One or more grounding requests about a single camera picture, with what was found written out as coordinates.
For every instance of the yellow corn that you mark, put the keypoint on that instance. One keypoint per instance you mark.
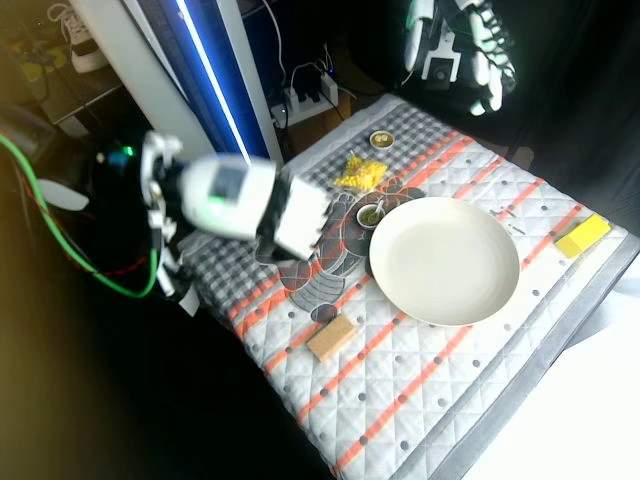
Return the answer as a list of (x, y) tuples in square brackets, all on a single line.
[(360, 172)]

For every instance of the white pillar with blue light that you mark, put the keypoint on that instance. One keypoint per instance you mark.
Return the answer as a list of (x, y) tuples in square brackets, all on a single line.
[(150, 90)]

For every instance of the white shoe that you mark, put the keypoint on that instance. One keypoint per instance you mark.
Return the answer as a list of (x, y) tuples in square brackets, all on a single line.
[(82, 35)]

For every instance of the small white toy spoon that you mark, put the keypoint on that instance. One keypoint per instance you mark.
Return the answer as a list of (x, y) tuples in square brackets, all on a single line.
[(379, 206)]

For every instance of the toy bowl of orange soup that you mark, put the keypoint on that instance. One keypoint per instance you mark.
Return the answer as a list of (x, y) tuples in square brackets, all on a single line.
[(382, 139)]

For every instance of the brown wooden block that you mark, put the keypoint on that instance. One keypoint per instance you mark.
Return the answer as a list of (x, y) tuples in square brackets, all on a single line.
[(330, 337)]

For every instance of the grey quilt with bear print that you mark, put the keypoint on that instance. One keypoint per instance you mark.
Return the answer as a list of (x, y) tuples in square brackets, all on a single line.
[(400, 380)]

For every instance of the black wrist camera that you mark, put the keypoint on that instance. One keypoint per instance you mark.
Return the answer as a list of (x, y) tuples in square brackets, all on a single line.
[(440, 74)]

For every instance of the cream round plate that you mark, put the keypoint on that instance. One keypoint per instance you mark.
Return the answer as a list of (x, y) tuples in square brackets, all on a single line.
[(445, 260)]

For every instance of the white power strip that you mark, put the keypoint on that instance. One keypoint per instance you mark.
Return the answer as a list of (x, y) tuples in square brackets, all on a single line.
[(305, 111)]

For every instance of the yellow block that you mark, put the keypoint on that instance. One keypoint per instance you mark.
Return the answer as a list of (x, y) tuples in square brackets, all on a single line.
[(582, 235)]

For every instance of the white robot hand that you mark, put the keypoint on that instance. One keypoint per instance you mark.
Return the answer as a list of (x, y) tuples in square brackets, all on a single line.
[(225, 200), (492, 75)]

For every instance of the toy bowl of green soup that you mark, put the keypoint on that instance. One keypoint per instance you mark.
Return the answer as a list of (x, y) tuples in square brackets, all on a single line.
[(369, 216)]

